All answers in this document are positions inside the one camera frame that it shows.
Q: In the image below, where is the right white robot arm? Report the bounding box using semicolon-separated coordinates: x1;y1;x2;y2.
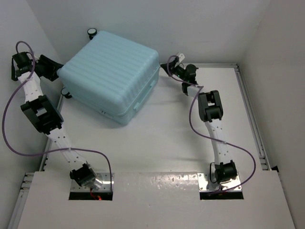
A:
161;62;237;184

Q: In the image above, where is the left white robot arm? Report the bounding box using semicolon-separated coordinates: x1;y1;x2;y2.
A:
11;52;96;189

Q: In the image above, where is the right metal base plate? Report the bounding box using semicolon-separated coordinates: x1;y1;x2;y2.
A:
197;173;242;193

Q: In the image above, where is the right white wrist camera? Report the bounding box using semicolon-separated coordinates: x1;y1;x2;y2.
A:
175;52;185;65

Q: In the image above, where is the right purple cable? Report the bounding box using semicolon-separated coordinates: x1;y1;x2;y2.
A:
166;55;257;193

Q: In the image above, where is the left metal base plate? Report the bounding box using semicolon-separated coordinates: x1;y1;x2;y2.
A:
70;172;114;192

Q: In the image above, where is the purple cable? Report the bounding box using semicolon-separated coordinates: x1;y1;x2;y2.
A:
166;55;257;193
3;41;113;191

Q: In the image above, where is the metal base plate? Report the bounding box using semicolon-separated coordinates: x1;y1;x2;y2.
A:
70;172;114;192
197;173;242;193

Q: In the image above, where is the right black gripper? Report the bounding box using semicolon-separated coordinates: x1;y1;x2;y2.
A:
162;60;188;82

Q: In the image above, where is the suitcase wheel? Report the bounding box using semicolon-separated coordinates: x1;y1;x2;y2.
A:
87;28;97;40
61;87;72;99

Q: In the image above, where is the suitcase wheel far left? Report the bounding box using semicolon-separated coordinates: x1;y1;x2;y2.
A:
87;28;97;40

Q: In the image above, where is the light blue suitcase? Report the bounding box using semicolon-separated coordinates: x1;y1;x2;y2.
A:
57;31;160;125

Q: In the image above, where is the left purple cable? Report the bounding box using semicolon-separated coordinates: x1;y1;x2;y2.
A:
3;41;113;191

